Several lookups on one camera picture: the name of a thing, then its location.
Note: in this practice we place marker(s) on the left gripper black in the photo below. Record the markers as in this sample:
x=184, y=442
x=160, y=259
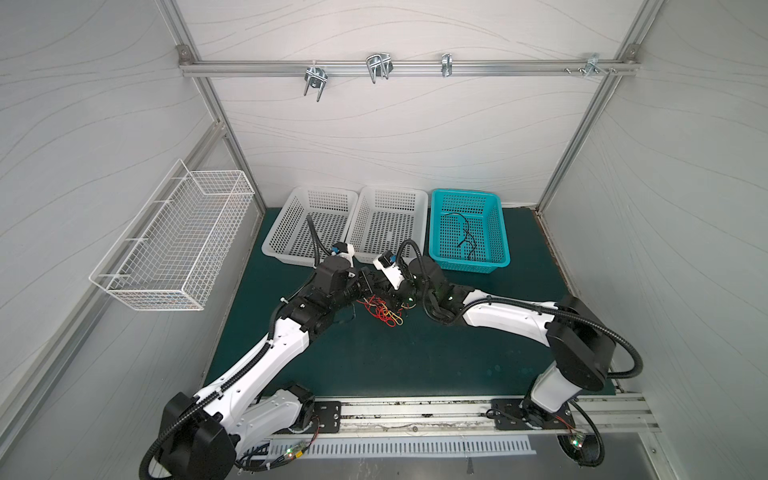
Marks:
x=364, y=286

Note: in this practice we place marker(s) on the white wire wall basket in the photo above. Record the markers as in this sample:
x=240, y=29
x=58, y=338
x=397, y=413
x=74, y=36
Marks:
x=171, y=252

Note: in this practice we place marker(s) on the metal hook clamp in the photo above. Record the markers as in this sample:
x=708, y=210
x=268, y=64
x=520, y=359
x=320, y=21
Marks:
x=379, y=65
x=592, y=68
x=446, y=65
x=316, y=78

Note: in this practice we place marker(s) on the teal plastic basket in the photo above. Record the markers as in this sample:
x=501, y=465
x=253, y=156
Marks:
x=467, y=231

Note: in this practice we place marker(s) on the white slotted cable duct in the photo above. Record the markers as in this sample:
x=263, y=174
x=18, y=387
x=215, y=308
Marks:
x=420, y=447

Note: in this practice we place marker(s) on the aluminium crossbar rail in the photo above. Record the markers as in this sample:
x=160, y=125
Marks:
x=402, y=68

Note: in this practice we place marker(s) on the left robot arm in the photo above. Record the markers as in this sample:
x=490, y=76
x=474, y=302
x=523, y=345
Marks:
x=206, y=435

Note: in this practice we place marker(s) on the middle white plastic basket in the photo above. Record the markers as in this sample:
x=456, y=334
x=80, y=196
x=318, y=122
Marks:
x=384, y=217

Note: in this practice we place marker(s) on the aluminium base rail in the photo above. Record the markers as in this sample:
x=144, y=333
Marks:
x=366, y=417

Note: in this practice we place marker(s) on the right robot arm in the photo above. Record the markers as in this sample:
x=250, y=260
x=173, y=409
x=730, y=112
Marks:
x=586, y=353

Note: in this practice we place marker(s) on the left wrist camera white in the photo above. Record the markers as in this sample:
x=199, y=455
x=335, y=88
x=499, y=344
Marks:
x=344, y=250

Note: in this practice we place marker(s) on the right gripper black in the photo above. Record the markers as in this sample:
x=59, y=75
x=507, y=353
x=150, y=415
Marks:
x=400, y=287

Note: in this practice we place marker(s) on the green table mat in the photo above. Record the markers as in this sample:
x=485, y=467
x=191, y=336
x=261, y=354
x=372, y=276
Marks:
x=360, y=355

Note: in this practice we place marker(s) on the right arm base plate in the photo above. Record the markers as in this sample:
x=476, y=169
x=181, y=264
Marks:
x=517, y=414

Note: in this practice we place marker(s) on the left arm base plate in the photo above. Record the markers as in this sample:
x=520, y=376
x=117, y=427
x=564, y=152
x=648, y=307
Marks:
x=320, y=416

